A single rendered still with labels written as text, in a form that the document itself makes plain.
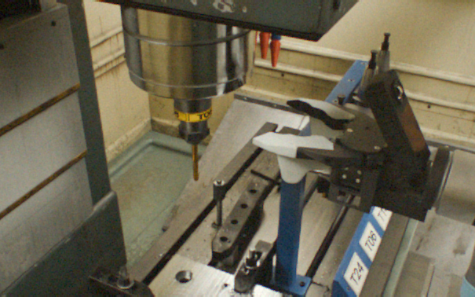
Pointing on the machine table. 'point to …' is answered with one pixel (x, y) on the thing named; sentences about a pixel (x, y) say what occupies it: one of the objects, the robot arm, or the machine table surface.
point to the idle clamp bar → (255, 203)
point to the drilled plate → (165, 284)
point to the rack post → (290, 240)
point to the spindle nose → (185, 55)
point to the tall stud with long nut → (219, 199)
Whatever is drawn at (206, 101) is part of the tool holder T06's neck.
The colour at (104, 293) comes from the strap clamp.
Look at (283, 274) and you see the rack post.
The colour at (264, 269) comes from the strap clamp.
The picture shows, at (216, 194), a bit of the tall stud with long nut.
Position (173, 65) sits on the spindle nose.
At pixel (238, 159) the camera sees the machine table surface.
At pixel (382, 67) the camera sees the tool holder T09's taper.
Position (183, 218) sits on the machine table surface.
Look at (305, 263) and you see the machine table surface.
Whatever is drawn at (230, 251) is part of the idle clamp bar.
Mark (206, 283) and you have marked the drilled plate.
